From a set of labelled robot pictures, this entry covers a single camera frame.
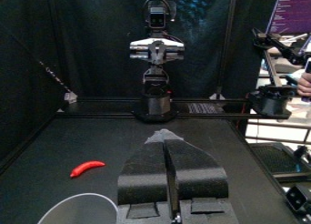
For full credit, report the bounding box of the black cloth curtain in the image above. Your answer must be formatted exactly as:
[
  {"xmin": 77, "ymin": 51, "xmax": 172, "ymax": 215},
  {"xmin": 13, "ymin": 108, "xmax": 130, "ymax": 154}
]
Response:
[{"xmin": 0, "ymin": 0, "xmax": 280, "ymax": 162}]

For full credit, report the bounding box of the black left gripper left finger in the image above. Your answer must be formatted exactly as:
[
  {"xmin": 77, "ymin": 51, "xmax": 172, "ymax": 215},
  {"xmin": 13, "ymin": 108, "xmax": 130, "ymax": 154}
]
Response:
[{"xmin": 115, "ymin": 128, "xmax": 169, "ymax": 206}]

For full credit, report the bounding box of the black horizontal frame rail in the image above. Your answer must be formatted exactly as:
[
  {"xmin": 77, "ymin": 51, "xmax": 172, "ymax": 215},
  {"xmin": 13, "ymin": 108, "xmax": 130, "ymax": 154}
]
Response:
[{"xmin": 54, "ymin": 111, "xmax": 290, "ymax": 120}]

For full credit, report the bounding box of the black flat perforated panel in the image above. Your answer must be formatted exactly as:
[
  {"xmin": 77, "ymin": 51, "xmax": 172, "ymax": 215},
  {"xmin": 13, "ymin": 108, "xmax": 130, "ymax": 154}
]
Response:
[{"xmin": 248, "ymin": 141, "xmax": 311, "ymax": 184}]

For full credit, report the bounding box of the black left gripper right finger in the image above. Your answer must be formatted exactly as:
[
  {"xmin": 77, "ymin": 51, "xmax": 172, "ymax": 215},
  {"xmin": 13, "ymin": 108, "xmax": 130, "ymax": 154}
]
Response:
[{"xmin": 162, "ymin": 138, "xmax": 229, "ymax": 202}]

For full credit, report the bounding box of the black camera cable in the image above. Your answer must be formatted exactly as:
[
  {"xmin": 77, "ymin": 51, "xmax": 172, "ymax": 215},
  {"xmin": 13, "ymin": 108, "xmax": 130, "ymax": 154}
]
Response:
[{"xmin": 141, "ymin": 0, "xmax": 178, "ymax": 23}]

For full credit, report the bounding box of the white corner bracket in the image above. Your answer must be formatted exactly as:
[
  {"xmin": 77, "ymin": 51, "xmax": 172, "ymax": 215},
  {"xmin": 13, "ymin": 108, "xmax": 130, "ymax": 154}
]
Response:
[
  {"xmin": 62, "ymin": 91, "xmax": 78, "ymax": 105},
  {"xmin": 208, "ymin": 93, "xmax": 226, "ymax": 101}
]

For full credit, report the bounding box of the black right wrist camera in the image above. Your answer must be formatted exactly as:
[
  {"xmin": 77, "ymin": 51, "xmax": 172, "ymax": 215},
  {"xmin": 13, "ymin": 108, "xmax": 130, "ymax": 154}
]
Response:
[{"xmin": 146, "ymin": 5, "xmax": 169, "ymax": 30}]

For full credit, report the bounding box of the black vertical frame post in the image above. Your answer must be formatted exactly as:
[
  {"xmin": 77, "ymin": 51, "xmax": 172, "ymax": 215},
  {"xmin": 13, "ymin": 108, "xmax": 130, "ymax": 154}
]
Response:
[{"xmin": 216, "ymin": 0, "xmax": 238, "ymax": 98}]

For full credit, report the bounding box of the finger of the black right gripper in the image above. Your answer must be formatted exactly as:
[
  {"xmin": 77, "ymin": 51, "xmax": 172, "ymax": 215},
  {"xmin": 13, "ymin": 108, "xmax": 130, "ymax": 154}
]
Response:
[
  {"xmin": 146, "ymin": 40, "xmax": 157, "ymax": 66},
  {"xmin": 156, "ymin": 40, "xmax": 168, "ymax": 66}
]

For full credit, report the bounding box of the person's hand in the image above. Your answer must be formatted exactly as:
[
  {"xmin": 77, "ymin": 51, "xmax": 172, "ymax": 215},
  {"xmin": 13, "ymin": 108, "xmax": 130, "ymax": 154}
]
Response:
[{"xmin": 294, "ymin": 70, "xmax": 311, "ymax": 98}]

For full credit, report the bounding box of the purple poster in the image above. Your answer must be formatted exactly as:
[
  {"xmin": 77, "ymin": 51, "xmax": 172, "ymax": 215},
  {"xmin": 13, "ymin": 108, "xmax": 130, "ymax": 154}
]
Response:
[{"xmin": 264, "ymin": 0, "xmax": 311, "ymax": 36}]

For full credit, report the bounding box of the red toy chili pepper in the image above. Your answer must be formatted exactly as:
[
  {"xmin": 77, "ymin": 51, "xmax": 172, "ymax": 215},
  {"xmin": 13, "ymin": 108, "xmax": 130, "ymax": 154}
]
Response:
[{"xmin": 69, "ymin": 160, "xmax": 106, "ymax": 178}]

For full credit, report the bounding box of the black box with sockets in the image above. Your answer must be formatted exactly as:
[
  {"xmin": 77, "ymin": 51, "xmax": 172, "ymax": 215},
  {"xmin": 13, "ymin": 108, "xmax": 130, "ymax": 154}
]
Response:
[{"xmin": 284, "ymin": 184, "xmax": 311, "ymax": 217}]

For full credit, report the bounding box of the grey bowl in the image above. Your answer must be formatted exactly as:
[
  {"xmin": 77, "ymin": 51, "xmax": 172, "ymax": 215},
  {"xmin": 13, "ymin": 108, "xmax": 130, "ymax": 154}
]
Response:
[{"xmin": 35, "ymin": 192, "xmax": 119, "ymax": 224}]

